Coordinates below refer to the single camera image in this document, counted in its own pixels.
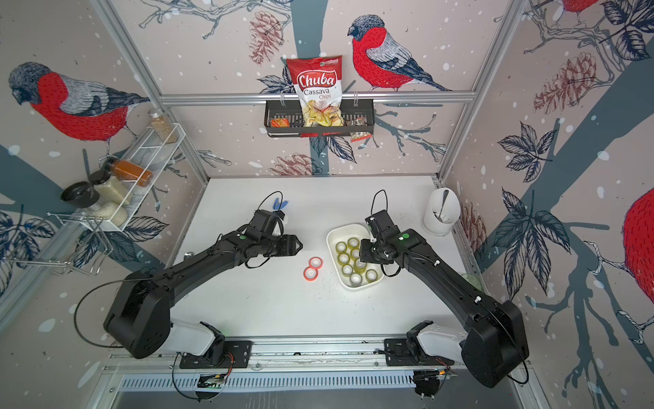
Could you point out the orange sauce bottle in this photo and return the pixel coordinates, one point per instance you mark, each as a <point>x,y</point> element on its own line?
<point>126,171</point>

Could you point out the clear grey tape roll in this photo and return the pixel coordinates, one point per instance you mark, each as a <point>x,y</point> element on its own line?
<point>355,280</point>

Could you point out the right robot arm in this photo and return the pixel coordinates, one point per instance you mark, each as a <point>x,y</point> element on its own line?
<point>496,341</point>

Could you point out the red tape roll back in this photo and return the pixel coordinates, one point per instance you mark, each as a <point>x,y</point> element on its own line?
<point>316,263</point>

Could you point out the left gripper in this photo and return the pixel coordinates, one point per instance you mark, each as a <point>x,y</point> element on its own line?
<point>289,246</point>

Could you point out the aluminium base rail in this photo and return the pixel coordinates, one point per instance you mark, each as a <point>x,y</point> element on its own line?
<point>300,354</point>

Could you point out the white wire shelf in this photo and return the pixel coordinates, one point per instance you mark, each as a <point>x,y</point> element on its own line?
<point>125,182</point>

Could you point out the chrome wire rack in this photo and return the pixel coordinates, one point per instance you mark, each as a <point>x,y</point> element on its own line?
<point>61,244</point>

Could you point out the white storage box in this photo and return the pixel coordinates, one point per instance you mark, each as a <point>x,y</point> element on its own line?
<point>373,274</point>

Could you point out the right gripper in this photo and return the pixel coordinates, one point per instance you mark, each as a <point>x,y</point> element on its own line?
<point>364,255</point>

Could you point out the Chuba cassava chips bag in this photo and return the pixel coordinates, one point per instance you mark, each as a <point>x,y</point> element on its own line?
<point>318,84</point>

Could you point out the blue tape cutter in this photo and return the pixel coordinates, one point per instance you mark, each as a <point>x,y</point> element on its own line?
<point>279,204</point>

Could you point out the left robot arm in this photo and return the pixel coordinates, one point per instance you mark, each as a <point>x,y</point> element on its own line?
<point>139,318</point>

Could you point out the glass spice jar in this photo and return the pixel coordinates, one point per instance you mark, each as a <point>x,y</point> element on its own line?
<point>163,126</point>

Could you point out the red tape roll front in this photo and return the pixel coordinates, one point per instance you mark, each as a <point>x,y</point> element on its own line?
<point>310,274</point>

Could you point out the green plastic cup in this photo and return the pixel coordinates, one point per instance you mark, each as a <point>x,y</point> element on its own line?
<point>474,281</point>

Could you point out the white utensil holder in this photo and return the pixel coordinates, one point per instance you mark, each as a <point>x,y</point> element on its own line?
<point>442,212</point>

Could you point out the red tape roll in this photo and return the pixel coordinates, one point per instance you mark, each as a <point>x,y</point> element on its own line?
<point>316,263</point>
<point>310,274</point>

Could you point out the black wall basket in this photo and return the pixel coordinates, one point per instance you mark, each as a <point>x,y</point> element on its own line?
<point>291,119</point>

